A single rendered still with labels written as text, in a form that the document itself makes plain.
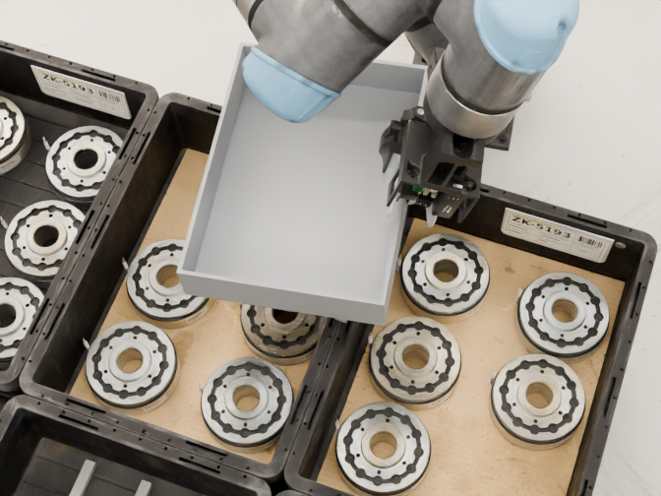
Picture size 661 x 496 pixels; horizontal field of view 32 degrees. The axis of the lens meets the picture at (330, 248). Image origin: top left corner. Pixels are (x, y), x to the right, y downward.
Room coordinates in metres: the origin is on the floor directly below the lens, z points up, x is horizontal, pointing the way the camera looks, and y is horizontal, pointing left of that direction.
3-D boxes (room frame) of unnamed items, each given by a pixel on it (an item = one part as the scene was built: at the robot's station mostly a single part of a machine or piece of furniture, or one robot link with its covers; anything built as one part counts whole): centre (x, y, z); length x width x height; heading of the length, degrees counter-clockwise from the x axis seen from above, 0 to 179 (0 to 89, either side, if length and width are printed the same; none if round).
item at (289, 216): (0.58, 0.02, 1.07); 0.27 x 0.20 x 0.05; 166
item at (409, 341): (0.46, -0.09, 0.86); 0.05 x 0.05 x 0.01
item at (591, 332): (0.50, -0.26, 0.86); 0.10 x 0.10 x 0.01
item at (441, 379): (0.46, -0.09, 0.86); 0.10 x 0.10 x 0.01
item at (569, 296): (0.50, -0.26, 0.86); 0.05 x 0.05 x 0.01
